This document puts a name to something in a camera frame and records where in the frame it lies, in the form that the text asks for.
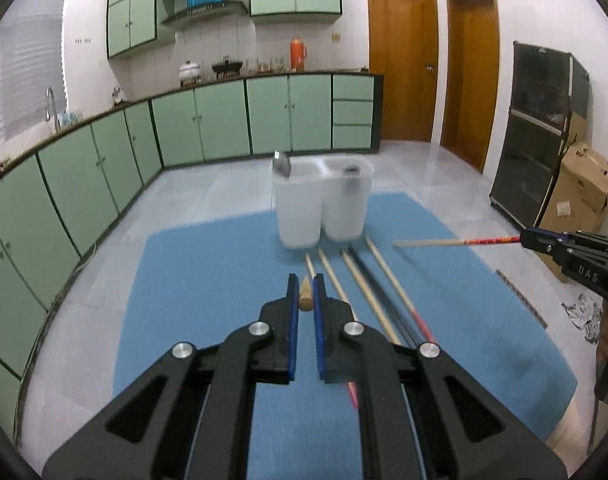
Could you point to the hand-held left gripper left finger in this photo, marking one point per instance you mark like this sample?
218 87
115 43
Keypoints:
293 340

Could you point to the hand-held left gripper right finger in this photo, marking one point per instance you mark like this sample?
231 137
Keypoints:
321 340

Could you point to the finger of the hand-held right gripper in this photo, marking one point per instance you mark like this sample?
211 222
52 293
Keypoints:
538 241
538 231

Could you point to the light wooden chopstick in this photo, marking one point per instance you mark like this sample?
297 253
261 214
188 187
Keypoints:
307 297

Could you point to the red-ended wooden chopstick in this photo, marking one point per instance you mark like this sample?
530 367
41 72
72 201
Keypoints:
334 280
368 295
393 285
433 243

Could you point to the black chopstick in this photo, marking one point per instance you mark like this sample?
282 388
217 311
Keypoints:
389 305
381 305

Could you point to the white two-compartment utensil holder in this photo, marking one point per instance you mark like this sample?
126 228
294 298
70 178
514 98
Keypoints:
299 210

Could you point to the patterned cloth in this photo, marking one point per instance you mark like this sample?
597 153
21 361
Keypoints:
581 312

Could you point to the cardboard box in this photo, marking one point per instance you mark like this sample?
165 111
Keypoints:
578 195

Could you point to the black glass-front cabinet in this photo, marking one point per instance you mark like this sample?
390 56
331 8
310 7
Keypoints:
533 135

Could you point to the blue mat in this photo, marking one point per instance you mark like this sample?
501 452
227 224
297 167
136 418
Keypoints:
209 285

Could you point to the wooden door in recess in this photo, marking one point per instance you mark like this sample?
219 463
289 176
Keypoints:
471 85

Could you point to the green drawer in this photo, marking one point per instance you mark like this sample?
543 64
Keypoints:
353 112
352 137
353 87

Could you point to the closed wooden door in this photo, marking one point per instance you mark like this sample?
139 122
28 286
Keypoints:
398 60

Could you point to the green base cabinets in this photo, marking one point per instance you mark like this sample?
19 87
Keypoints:
269 110

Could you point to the row of jars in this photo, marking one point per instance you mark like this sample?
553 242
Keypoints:
266 65

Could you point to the black wok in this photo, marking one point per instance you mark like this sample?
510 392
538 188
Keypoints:
228 66

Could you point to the orange thermos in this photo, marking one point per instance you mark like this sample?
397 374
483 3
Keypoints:
298 55

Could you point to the white pot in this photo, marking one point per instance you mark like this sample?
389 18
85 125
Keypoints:
190 70

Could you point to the small kettle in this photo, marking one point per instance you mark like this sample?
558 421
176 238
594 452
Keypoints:
118 96

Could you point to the clear plastic bottle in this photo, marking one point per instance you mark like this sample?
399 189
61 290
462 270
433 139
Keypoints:
65 119
75 117

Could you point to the metal faucet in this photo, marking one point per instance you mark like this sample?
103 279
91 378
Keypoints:
50 105

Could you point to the black range hood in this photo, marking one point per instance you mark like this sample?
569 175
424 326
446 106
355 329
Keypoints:
209 10

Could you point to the window blinds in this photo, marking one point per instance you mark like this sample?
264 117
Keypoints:
29 60

